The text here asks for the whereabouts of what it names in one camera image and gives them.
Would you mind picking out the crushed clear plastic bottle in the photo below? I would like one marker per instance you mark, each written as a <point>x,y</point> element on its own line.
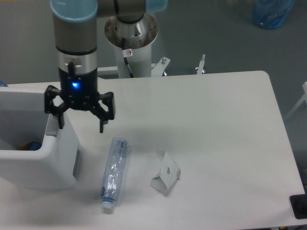
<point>113,176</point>

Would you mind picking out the white push-lid trash can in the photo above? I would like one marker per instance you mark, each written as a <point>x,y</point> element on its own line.
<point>34,151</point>

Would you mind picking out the blue object at left edge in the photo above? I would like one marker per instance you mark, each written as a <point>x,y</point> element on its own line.
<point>2,84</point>

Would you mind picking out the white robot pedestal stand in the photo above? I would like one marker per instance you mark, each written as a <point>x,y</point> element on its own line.
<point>132,40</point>

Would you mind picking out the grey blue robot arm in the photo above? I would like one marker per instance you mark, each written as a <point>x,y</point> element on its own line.
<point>75,28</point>

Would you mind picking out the blue water jug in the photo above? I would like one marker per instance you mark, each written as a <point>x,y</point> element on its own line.
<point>271,14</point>

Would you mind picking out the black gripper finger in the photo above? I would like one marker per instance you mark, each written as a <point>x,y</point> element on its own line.
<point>103,107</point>
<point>50,95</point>

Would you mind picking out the white frame at right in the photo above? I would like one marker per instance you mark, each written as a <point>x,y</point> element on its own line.
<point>302,100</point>

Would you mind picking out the crumpled white paper carton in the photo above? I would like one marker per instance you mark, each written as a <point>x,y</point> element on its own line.
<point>169,173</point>

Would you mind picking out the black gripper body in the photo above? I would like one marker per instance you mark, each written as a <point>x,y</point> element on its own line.
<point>80,90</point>

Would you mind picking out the black device at table edge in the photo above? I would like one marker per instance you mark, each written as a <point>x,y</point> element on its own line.
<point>299,205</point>

